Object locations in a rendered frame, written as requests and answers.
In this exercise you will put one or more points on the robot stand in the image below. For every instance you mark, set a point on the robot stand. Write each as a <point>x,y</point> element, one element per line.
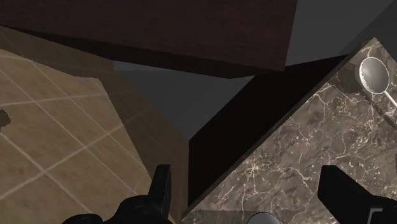
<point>161,28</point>

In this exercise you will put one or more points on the grey metal ladle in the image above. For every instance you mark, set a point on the grey metal ladle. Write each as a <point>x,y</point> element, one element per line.
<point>374,76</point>

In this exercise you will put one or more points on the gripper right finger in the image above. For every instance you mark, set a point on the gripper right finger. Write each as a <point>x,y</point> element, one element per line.
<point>347,195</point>

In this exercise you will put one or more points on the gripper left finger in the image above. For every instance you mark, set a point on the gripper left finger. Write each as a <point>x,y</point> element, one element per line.
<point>158,198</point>

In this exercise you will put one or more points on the grey rounded object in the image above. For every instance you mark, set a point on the grey rounded object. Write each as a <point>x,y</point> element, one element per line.
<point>263,218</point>

